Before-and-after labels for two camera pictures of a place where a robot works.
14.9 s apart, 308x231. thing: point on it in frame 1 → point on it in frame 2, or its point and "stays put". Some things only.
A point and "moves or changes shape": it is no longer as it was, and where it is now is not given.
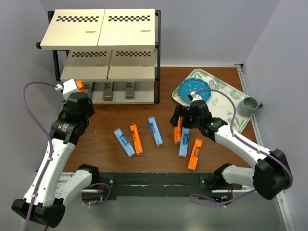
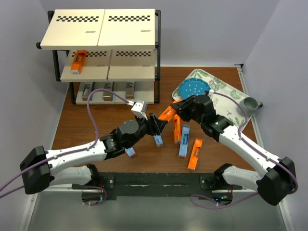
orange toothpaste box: x=177 y=132 stays put
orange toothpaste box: x=192 y=163 stays put
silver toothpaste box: x=130 y=91 stays put
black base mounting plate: x=161 y=184 stays put
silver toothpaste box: x=107 y=96 stays put
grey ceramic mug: x=248 y=106 stays put
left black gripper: x=91 y=110 → x=155 y=126
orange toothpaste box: x=136 y=139 moves or changes shape
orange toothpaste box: x=81 y=85 → x=79 y=60
